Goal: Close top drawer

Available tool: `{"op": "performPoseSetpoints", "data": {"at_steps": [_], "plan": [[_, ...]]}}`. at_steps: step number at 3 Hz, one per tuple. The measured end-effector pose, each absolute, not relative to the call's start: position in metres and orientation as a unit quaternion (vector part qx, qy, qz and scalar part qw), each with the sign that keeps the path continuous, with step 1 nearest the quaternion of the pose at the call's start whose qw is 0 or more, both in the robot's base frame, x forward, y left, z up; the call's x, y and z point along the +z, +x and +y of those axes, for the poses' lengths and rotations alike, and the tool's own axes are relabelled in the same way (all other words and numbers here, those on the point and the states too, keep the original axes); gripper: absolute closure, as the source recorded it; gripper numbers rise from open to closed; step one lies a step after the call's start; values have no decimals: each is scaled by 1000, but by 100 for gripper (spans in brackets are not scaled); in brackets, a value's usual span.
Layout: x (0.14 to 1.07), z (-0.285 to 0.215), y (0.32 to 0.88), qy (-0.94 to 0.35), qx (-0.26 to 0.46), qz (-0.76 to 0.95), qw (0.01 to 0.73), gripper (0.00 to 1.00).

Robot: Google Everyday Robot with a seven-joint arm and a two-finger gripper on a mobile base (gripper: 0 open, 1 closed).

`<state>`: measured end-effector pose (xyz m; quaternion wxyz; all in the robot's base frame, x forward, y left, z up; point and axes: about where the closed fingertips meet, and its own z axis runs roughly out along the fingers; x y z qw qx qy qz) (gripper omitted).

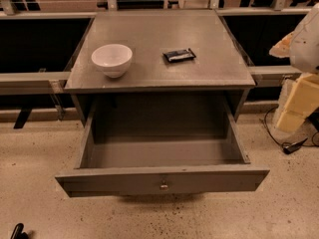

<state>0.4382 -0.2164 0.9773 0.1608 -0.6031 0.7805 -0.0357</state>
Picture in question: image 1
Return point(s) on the grey drawer cabinet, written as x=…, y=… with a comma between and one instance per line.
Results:
x=217, y=66

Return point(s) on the right metal rail frame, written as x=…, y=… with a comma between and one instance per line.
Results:
x=254, y=31

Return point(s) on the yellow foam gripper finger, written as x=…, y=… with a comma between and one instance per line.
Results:
x=301, y=102
x=282, y=48

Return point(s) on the left metal rail frame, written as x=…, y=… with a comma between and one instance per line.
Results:
x=38, y=51

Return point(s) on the white ceramic bowl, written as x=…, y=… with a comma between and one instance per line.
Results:
x=113, y=60

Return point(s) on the metal rail frame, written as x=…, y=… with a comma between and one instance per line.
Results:
x=254, y=31
x=38, y=51

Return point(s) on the grey top drawer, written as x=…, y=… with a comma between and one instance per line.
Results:
x=148, y=145

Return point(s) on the black object bottom left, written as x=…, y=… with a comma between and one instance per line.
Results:
x=18, y=232

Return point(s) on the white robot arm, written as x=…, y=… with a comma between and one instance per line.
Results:
x=301, y=47

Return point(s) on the black snack packet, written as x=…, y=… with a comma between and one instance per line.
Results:
x=179, y=55

